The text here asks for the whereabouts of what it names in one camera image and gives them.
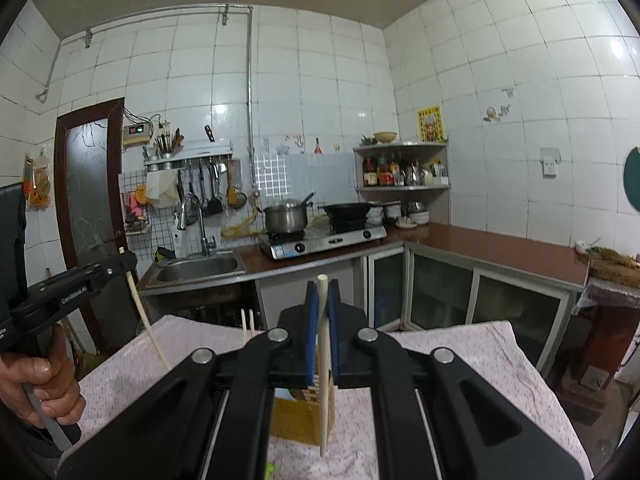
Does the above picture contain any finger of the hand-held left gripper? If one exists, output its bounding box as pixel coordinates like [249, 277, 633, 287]
[85, 250, 139, 293]

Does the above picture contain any brown kitchen counter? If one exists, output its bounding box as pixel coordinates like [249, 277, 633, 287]
[136, 222, 592, 361]

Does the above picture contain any steel gas stove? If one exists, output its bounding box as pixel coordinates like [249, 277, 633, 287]
[258, 224, 389, 261]

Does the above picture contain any small covered side table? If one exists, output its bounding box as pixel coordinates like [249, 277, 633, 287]
[571, 270, 640, 397]

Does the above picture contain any stack of white plates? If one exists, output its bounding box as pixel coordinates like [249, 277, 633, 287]
[395, 202, 431, 229]

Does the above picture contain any white corner shelf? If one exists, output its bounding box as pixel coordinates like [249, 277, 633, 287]
[352, 141, 453, 227]

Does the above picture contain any hanging white cloth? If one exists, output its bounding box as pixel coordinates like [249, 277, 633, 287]
[145, 169, 181, 210]

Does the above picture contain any yellow gas hose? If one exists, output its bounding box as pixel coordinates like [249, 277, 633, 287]
[220, 209, 267, 242]

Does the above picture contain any grey wall pipe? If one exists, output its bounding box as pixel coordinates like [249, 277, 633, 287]
[35, 3, 256, 162]

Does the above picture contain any hanging black spatula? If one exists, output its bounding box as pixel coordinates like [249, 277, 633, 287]
[205, 160, 225, 217]

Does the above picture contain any yellow plastic utensil holder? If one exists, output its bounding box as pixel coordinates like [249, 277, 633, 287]
[270, 355, 337, 448]

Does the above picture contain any steel cooking pot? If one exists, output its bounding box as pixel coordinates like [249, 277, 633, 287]
[262, 190, 317, 235]

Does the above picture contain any hanging orange snack bag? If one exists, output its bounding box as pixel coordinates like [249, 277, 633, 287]
[25, 152, 54, 211]

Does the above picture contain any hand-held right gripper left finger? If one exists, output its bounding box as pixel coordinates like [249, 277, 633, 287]
[57, 280, 321, 480]

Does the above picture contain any white wall socket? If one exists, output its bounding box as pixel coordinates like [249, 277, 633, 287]
[539, 147, 561, 179]

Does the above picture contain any green round cutting board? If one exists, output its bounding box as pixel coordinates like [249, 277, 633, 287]
[622, 146, 640, 216]

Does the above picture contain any black wok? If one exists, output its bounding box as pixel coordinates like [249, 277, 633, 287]
[322, 201, 374, 222]

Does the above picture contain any straw brush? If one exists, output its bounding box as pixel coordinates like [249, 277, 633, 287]
[575, 237, 640, 273]

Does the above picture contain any utensil cup with chopsticks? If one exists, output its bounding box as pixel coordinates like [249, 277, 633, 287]
[152, 122, 184, 159]

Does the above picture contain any wire wall basket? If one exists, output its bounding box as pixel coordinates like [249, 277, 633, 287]
[120, 172, 154, 237]

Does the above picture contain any hanging wooden ladle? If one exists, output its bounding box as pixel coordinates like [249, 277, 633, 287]
[226, 157, 249, 209]

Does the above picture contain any wall decal sticker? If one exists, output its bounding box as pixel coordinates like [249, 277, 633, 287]
[482, 102, 514, 124]

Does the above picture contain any steel wall rack shelf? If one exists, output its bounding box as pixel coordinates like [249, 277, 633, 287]
[143, 141, 235, 171]

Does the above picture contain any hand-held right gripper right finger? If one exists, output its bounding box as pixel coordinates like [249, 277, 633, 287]
[327, 280, 586, 480]

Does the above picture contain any brown glass door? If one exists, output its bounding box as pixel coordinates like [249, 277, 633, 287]
[54, 97, 147, 357]

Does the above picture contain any steel faucet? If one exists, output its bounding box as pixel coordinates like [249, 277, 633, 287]
[175, 193, 219, 259]

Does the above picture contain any person's left hand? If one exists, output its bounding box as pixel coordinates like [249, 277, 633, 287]
[0, 322, 87, 429]

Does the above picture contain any beige wall controller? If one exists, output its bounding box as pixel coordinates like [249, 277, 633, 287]
[122, 122, 154, 147]

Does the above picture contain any yellow wall poster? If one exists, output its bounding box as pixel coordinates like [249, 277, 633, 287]
[416, 105, 445, 143]

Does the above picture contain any floral pink tablecloth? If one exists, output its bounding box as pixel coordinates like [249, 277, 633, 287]
[60, 312, 594, 480]

